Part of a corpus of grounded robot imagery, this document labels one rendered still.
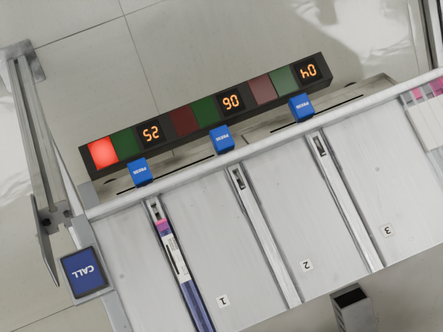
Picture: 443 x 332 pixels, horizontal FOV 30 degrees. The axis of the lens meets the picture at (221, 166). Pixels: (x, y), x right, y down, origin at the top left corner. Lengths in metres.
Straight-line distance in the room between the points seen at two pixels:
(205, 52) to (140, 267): 0.83
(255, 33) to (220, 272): 0.86
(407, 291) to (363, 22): 0.70
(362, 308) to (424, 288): 0.14
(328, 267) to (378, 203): 0.10
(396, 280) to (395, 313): 0.07
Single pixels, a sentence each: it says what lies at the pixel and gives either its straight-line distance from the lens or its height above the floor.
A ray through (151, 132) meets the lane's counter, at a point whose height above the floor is 0.66.
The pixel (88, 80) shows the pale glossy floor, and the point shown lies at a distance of 1.72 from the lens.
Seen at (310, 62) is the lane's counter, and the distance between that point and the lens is 1.09.
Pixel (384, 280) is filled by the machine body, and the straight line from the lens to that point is 1.36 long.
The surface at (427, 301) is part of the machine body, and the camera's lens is 1.42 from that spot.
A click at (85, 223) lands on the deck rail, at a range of 1.01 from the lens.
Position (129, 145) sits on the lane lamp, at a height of 0.66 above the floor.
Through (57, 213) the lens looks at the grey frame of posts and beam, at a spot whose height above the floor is 0.64.
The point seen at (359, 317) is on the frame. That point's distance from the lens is 1.31.
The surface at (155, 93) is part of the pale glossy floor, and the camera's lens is 1.75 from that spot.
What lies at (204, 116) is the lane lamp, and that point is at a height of 0.66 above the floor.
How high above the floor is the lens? 1.60
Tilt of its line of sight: 60 degrees down
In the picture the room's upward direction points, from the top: 145 degrees clockwise
